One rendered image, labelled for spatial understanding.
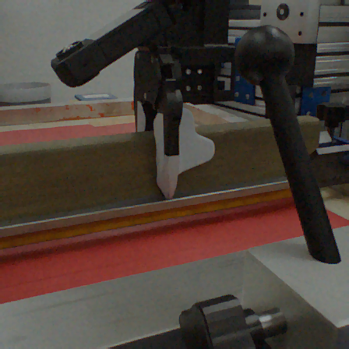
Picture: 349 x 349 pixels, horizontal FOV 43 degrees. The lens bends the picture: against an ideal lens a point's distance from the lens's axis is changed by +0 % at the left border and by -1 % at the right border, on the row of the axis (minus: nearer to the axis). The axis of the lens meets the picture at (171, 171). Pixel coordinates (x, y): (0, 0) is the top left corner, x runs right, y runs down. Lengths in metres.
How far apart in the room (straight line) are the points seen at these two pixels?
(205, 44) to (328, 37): 0.58
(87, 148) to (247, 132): 0.17
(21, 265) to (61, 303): 0.21
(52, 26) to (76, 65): 3.74
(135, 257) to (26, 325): 0.23
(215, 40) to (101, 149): 0.15
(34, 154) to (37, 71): 3.73
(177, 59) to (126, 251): 0.19
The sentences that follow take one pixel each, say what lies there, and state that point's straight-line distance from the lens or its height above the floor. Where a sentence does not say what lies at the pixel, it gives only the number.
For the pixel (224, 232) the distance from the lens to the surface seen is 0.48.
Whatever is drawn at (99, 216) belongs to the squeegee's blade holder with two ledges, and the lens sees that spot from 0.43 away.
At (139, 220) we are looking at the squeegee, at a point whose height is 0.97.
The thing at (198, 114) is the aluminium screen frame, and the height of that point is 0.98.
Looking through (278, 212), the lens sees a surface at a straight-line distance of 0.54.
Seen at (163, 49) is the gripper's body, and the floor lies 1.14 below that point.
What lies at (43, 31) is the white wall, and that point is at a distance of 4.12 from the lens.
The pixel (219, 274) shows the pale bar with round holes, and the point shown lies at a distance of 0.24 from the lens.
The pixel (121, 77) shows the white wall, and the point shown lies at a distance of 4.29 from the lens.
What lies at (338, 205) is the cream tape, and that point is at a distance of 0.58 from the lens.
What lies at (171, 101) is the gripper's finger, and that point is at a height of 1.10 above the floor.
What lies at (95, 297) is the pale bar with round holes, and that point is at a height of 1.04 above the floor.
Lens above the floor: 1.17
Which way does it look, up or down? 19 degrees down
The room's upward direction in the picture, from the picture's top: straight up
